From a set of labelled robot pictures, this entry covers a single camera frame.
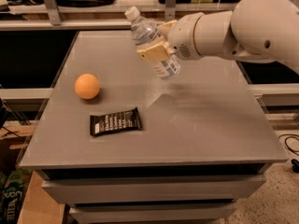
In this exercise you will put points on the cardboard box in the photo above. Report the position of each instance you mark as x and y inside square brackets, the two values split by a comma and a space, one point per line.
[38, 207]

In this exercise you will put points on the metal shelf rack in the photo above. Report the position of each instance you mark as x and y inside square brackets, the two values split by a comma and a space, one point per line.
[25, 18]

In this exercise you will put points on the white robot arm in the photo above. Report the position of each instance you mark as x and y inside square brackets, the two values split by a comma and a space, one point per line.
[255, 31]

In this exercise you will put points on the grey drawer cabinet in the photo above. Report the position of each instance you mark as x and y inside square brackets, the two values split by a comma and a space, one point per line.
[205, 141]

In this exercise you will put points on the clear plastic water bottle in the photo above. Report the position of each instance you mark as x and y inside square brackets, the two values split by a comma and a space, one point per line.
[145, 32]

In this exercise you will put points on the green printed package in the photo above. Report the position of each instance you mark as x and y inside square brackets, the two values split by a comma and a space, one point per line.
[13, 195]

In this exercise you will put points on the orange ball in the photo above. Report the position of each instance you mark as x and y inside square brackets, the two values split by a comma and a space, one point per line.
[87, 86]

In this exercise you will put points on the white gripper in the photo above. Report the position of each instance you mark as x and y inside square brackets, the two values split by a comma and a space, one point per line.
[181, 38]

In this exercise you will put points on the black snack bar wrapper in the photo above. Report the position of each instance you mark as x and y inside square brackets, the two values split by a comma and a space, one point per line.
[117, 122]

